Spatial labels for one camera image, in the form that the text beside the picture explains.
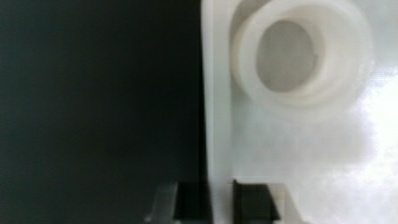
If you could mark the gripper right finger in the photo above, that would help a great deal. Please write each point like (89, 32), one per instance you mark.
(261, 204)

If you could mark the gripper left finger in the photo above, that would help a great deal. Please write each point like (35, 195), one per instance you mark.
(181, 205)

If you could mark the white desk tabletop tray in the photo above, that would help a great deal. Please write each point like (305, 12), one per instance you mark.
(300, 100)

